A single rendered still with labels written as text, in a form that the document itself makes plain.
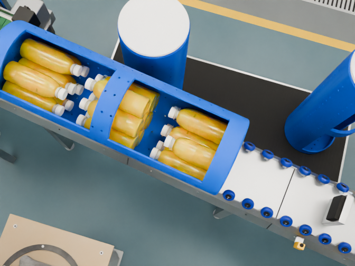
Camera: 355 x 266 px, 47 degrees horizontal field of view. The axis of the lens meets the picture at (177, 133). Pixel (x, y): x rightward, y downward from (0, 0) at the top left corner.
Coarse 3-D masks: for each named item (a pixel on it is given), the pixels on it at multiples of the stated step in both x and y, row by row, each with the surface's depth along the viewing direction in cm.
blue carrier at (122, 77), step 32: (0, 32) 135; (32, 32) 138; (0, 64) 134; (96, 64) 154; (0, 96) 142; (160, 96) 153; (192, 96) 138; (96, 128) 134; (160, 128) 157; (224, 160) 127
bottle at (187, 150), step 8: (176, 144) 136; (184, 144) 135; (192, 144) 135; (200, 144) 137; (176, 152) 136; (184, 152) 134; (192, 152) 134; (200, 152) 134; (208, 152) 135; (184, 160) 137; (192, 160) 135; (200, 160) 134; (208, 160) 134
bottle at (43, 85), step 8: (8, 64) 140; (16, 64) 140; (8, 72) 139; (16, 72) 139; (24, 72) 139; (32, 72) 140; (40, 72) 142; (8, 80) 141; (16, 80) 140; (24, 80) 139; (32, 80) 139; (40, 80) 139; (48, 80) 139; (24, 88) 142; (32, 88) 140; (40, 88) 139; (48, 88) 139; (56, 88) 140; (48, 96) 140; (56, 96) 140
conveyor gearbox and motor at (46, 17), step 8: (24, 0) 180; (32, 0) 180; (40, 0) 181; (16, 8) 179; (32, 8) 179; (40, 8) 180; (40, 16) 182; (48, 16) 189; (40, 24) 185; (48, 24) 191
